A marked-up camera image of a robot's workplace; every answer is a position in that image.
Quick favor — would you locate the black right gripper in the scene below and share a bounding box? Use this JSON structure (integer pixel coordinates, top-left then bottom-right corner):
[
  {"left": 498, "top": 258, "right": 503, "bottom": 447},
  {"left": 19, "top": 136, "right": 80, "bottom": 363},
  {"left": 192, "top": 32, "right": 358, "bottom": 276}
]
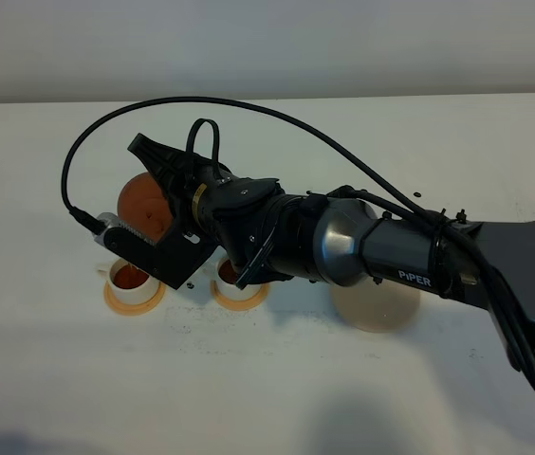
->
[{"left": 127, "top": 134, "right": 274, "bottom": 289}]

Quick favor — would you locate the brown clay teapot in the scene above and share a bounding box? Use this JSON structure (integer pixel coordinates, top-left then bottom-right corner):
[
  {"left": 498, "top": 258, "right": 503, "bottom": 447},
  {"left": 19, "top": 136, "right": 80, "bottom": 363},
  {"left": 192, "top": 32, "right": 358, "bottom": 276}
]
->
[{"left": 117, "top": 173, "right": 174, "bottom": 242}]

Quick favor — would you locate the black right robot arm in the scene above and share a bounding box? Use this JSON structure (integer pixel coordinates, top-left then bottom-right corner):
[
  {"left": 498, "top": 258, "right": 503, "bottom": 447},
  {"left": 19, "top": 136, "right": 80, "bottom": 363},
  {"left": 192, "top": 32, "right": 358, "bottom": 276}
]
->
[{"left": 129, "top": 135, "right": 535, "bottom": 391}]

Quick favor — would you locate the beige round teapot coaster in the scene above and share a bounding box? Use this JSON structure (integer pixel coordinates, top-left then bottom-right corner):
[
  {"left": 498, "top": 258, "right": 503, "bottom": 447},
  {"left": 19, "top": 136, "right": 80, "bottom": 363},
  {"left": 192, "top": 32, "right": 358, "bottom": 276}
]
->
[{"left": 329, "top": 279, "right": 421, "bottom": 334}]

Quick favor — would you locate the white right teacup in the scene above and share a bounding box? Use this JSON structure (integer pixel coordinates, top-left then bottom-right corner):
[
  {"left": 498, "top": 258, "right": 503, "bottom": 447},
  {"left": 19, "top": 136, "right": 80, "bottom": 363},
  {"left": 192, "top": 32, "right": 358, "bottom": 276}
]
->
[{"left": 201, "top": 256, "right": 269, "bottom": 311}]

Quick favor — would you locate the white teacup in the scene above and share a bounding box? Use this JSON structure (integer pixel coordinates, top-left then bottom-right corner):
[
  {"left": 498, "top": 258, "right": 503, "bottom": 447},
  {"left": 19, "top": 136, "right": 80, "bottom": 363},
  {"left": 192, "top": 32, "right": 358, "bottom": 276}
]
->
[
  {"left": 201, "top": 256, "right": 269, "bottom": 311},
  {"left": 95, "top": 259, "right": 159, "bottom": 304}
]

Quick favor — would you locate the orange right cup coaster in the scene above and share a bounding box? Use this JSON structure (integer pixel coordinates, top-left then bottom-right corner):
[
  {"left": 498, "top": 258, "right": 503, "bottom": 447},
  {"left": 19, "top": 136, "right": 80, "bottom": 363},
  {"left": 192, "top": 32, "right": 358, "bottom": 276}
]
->
[{"left": 211, "top": 281, "right": 270, "bottom": 311}]

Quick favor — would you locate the orange cup coaster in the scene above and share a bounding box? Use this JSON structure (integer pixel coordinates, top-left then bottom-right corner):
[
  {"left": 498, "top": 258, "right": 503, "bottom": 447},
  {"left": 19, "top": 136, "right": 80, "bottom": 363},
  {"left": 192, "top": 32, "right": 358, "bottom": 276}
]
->
[
  {"left": 103, "top": 283, "right": 167, "bottom": 317},
  {"left": 211, "top": 281, "right": 270, "bottom": 311}
]

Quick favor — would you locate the white left teacup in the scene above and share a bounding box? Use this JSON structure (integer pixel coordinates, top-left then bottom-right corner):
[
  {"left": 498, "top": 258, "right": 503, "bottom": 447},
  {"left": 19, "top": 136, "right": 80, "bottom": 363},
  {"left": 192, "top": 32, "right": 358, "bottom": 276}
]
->
[{"left": 95, "top": 259, "right": 159, "bottom": 304}]

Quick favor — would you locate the orange left cup coaster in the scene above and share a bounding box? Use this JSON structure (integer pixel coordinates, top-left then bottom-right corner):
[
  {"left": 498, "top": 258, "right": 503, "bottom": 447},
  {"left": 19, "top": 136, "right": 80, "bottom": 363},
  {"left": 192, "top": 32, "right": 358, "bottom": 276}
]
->
[{"left": 103, "top": 283, "right": 167, "bottom": 317}]

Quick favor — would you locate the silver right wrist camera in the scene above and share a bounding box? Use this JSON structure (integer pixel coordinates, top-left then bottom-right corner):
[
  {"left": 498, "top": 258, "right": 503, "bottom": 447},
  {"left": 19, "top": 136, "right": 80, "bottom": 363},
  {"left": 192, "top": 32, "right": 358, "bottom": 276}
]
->
[{"left": 91, "top": 211, "right": 215, "bottom": 290}]

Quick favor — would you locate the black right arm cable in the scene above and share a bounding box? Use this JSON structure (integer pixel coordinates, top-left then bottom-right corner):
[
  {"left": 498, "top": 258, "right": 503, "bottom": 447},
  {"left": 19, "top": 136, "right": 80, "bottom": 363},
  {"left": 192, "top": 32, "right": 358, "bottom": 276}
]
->
[{"left": 60, "top": 96, "right": 535, "bottom": 455}]

